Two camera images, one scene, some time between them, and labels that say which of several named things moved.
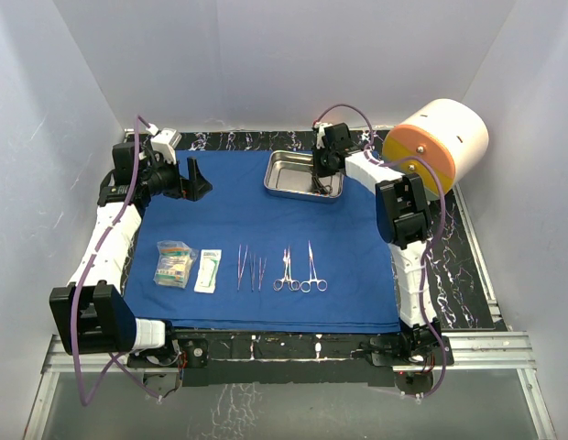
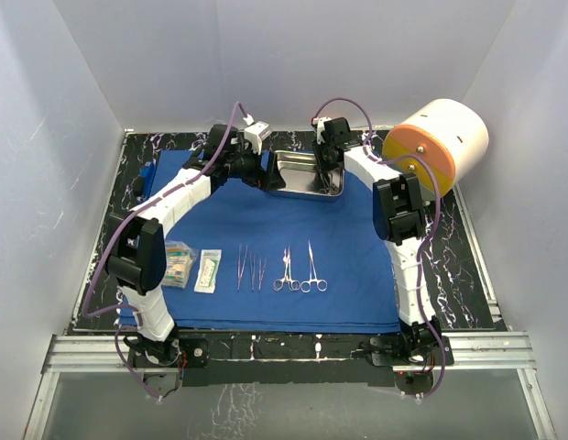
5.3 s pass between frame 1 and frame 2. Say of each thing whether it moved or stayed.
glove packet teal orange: stayed
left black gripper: moved
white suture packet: stayed
